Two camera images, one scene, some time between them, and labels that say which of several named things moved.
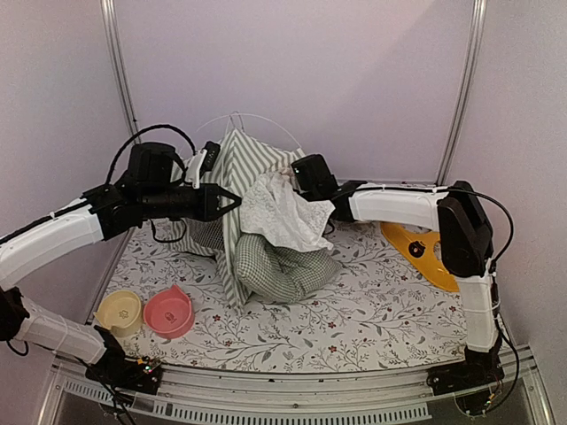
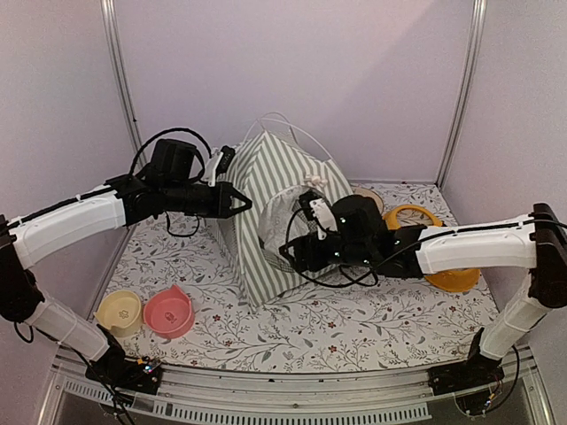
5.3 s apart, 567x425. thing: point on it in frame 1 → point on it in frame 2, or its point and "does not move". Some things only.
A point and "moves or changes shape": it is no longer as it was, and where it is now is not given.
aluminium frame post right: x=475 y=46 does not move
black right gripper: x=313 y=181 → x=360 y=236
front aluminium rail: x=230 y=396 does not move
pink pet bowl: x=169 y=313 does not move
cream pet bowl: x=120 y=311 does not move
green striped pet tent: x=239 y=158 moves or changes shape
